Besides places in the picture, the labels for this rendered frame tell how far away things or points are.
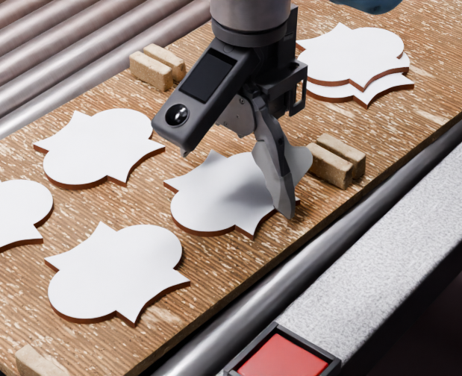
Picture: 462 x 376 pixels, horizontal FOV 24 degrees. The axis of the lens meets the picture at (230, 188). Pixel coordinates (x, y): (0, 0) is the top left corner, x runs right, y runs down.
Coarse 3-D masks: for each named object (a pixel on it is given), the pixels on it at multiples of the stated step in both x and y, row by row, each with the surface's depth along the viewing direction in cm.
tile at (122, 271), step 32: (64, 256) 105; (96, 256) 105; (128, 256) 105; (160, 256) 105; (64, 288) 102; (96, 288) 102; (128, 288) 102; (160, 288) 102; (96, 320) 99; (128, 320) 99
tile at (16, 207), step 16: (0, 192) 113; (16, 192) 113; (32, 192) 113; (48, 192) 113; (0, 208) 111; (16, 208) 111; (32, 208) 111; (48, 208) 111; (0, 224) 109; (16, 224) 109; (32, 224) 109; (0, 240) 107; (16, 240) 107; (32, 240) 108
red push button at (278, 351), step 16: (272, 336) 99; (256, 352) 98; (272, 352) 98; (288, 352) 98; (304, 352) 98; (240, 368) 97; (256, 368) 96; (272, 368) 96; (288, 368) 96; (304, 368) 96; (320, 368) 96
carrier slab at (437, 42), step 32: (320, 0) 145; (416, 0) 145; (448, 0) 145; (192, 32) 138; (320, 32) 138; (416, 32) 138; (448, 32) 138; (192, 64) 133; (416, 64) 133; (448, 64) 133; (384, 96) 128; (416, 96) 128; (448, 96) 128; (288, 128) 123; (320, 128) 123; (352, 128) 123; (384, 128) 123; (416, 128) 123; (448, 128) 125; (384, 160) 118
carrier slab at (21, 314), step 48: (96, 96) 128; (144, 96) 128; (0, 144) 120; (240, 144) 120; (96, 192) 114; (144, 192) 114; (336, 192) 114; (48, 240) 108; (192, 240) 108; (240, 240) 108; (288, 240) 108; (0, 288) 103; (48, 288) 103; (192, 288) 103; (240, 288) 104; (0, 336) 98; (48, 336) 98; (96, 336) 98; (144, 336) 98
